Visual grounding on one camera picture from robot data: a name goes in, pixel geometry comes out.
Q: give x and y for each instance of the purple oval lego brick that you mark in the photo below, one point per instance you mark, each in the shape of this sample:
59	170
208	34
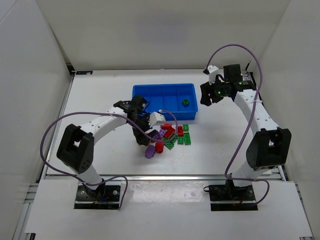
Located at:
150	151

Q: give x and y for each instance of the left blue table label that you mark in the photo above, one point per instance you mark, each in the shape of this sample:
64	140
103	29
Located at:
87	72

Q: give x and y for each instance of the green lego brick top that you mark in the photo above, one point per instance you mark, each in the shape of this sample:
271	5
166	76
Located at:
185	127

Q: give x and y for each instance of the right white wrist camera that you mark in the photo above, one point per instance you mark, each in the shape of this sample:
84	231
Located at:
211	71

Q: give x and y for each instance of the blue divided plastic bin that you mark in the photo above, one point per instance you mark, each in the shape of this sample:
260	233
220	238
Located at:
169	97

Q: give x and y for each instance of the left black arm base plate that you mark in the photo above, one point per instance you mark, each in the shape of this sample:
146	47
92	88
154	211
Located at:
105	197

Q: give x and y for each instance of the red oval lego brick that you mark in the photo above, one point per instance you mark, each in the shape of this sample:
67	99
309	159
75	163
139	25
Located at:
159	147

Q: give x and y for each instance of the green lego brick bottom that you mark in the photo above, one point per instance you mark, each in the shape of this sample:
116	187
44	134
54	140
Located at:
169	145

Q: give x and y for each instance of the purple lego brick studs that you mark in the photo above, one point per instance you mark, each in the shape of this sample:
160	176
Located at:
157	136

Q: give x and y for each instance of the red half-round lego brick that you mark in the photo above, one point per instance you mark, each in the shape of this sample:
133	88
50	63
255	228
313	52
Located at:
166	126

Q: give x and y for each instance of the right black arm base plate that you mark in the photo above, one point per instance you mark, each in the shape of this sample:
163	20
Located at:
225	198

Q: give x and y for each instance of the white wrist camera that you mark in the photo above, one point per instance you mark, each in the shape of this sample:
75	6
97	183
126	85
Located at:
156	118
211	71

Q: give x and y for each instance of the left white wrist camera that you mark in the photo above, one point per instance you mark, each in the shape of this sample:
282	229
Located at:
156	118

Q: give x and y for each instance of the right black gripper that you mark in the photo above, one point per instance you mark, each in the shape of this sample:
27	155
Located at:
208	91

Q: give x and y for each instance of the red long lego brick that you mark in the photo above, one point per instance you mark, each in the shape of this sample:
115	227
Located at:
170	131

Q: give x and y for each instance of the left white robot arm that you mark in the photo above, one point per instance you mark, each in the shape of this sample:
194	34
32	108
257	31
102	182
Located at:
76	149

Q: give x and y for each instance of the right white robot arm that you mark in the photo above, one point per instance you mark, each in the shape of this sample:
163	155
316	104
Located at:
270	144

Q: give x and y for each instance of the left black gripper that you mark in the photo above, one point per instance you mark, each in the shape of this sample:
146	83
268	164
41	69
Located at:
139	132

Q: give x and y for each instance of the green lego brick small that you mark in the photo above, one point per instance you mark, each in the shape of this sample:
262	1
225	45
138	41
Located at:
180	140

